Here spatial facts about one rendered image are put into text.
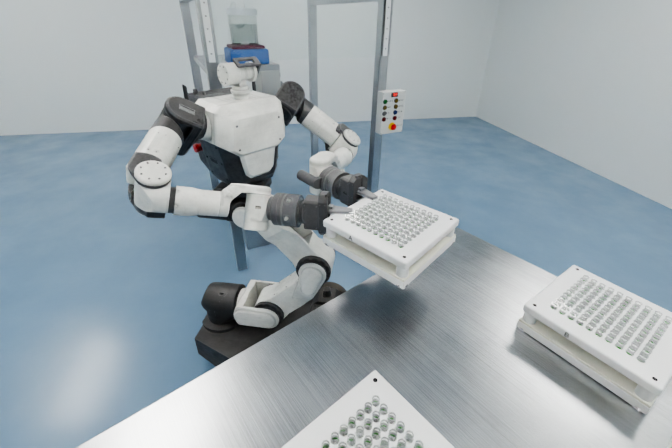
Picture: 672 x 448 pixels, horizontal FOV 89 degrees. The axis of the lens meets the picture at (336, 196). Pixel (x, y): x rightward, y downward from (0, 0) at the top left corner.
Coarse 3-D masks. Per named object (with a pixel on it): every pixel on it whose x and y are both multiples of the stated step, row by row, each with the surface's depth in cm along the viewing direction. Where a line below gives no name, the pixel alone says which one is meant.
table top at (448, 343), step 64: (448, 256) 102; (512, 256) 103; (320, 320) 80; (384, 320) 80; (448, 320) 81; (512, 320) 81; (192, 384) 66; (256, 384) 66; (320, 384) 66; (448, 384) 67; (512, 384) 67; (576, 384) 67
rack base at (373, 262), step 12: (324, 240) 87; (336, 240) 85; (348, 240) 85; (444, 240) 85; (348, 252) 82; (360, 252) 81; (432, 252) 81; (372, 264) 77; (384, 264) 77; (420, 264) 77; (384, 276) 76; (396, 276) 73; (408, 276) 73
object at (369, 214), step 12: (384, 204) 91; (396, 204) 91; (360, 216) 85; (372, 216) 85; (396, 216) 86; (408, 216) 85; (420, 216) 86; (384, 228) 81; (396, 228) 80; (408, 228) 80
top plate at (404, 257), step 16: (384, 192) 98; (336, 224) 83; (352, 224) 83; (432, 224) 83; (448, 224) 84; (352, 240) 79; (368, 240) 77; (384, 240) 77; (416, 240) 77; (432, 240) 77; (384, 256) 74; (400, 256) 72; (416, 256) 73
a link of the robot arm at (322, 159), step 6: (312, 156) 111; (318, 156) 111; (324, 156) 112; (330, 156) 112; (336, 156) 115; (312, 162) 108; (318, 162) 108; (324, 162) 108; (330, 162) 111; (336, 162) 116
